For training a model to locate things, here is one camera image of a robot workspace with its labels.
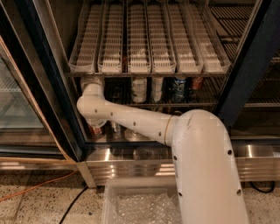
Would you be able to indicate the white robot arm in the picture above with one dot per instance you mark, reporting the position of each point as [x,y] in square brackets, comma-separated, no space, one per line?
[207,179]

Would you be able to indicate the white shelf tray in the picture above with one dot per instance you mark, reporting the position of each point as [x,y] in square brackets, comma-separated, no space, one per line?
[111,48]
[186,50]
[212,52]
[137,38]
[162,55]
[83,56]

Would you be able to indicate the white can middle shelf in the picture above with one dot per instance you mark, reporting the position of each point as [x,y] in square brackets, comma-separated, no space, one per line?
[138,90]

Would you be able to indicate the red can bottom shelf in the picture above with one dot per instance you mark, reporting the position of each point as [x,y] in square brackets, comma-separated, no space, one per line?
[97,132]

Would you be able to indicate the red can shelf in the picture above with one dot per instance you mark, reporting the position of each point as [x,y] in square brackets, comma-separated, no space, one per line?
[197,83]
[97,132]

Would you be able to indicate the white slim can middle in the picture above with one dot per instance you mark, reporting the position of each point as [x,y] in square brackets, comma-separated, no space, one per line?
[157,85]

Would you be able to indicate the blue can middle shelf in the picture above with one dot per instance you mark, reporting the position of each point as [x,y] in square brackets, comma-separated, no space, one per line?
[178,90]

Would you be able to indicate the glass fridge door left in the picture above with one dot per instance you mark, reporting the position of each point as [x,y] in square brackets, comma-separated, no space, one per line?
[26,139]

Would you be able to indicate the red can middle shelf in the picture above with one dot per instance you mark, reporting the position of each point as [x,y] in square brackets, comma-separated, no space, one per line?
[197,83]

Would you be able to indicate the stainless fridge base grille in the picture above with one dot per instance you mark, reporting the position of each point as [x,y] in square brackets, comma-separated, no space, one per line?
[254,162]

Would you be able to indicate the clear plastic bin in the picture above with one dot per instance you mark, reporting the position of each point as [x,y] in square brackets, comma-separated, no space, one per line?
[142,200]

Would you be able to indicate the middle wire shelf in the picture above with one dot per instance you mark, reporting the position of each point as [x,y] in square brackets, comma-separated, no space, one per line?
[117,91]

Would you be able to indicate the dark fridge centre post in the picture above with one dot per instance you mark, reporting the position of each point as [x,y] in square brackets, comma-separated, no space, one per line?
[258,46]

